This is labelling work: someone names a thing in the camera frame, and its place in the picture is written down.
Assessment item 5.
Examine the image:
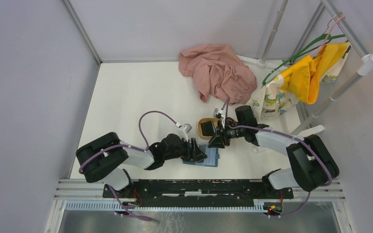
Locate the white slotted cable duct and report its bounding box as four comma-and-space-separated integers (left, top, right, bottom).
65, 200, 266, 213

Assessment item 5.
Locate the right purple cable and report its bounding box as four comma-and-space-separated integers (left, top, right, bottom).
220, 97, 334, 218

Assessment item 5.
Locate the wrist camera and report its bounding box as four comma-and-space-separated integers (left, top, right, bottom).
213, 108, 225, 119
175, 122, 192, 134

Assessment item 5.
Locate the yellow garment on hanger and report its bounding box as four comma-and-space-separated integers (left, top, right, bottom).
279, 42, 350, 104

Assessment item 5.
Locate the green clothes hanger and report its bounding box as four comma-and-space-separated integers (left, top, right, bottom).
262, 33, 346, 86

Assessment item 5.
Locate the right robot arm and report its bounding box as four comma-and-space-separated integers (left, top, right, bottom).
199, 105, 339, 198

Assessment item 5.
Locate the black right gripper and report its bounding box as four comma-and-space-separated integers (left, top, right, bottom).
207, 120, 245, 149

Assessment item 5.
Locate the pink crumpled cloth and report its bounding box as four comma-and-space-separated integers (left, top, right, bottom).
178, 44, 257, 104

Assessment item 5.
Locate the pink clothes hanger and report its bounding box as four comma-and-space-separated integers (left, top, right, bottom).
309, 15, 345, 57

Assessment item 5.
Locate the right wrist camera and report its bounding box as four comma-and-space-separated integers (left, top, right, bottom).
213, 108, 225, 119

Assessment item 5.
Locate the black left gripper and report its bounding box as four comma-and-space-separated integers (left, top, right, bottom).
164, 137, 207, 163

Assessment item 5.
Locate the white clothes rack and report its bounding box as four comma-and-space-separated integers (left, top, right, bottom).
250, 0, 373, 134

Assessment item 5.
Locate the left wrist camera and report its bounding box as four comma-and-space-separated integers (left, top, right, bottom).
175, 122, 192, 134

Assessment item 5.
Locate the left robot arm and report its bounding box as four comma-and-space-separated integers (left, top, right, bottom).
75, 132, 207, 198

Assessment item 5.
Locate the blue card holder wallet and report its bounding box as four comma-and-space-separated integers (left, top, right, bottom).
183, 143, 220, 167

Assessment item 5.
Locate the dark grey credit card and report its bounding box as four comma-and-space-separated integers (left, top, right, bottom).
200, 121, 215, 137

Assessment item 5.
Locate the dinosaur print cloth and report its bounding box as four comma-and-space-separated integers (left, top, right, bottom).
248, 46, 351, 119

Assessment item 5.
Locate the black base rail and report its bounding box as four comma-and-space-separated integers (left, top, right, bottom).
117, 179, 294, 207

